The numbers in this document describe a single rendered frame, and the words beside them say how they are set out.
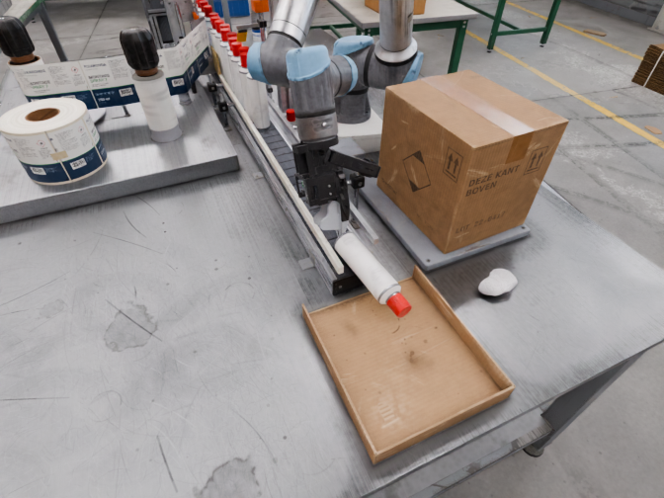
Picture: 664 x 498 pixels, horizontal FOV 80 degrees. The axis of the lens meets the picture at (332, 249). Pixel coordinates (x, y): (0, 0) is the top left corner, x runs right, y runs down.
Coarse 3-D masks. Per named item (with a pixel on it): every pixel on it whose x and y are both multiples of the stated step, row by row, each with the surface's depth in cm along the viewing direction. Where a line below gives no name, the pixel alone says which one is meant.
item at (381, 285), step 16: (336, 240) 81; (352, 240) 80; (352, 256) 78; (368, 256) 77; (368, 272) 75; (384, 272) 75; (368, 288) 76; (384, 288) 73; (400, 288) 75; (400, 304) 71
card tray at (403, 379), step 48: (432, 288) 80; (336, 336) 76; (384, 336) 76; (432, 336) 76; (336, 384) 68; (384, 384) 69; (432, 384) 69; (480, 384) 69; (384, 432) 63; (432, 432) 62
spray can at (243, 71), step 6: (240, 54) 114; (246, 54) 114; (240, 60) 116; (246, 60) 115; (246, 66) 116; (240, 72) 117; (246, 72) 116; (240, 78) 119; (246, 78) 117; (246, 84) 119; (246, 90) 120; (246, 96) 121; (246, 102) 123; (246, 108) 124; (252, 120) 126
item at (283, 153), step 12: (228, 96) 142; (264, 132) 123; (276, 132) 123; (276, 144) 118; (264, 156) 114; (276, 156) 113; (288, 156) 113; (288, 168) 109; (300, 180) 105; (288, 192) 101; (300, 216) 94; (312, 216) 94; (324, 252) 85; (336, 252) 85; (336, 276) 81; (348, 276) 81
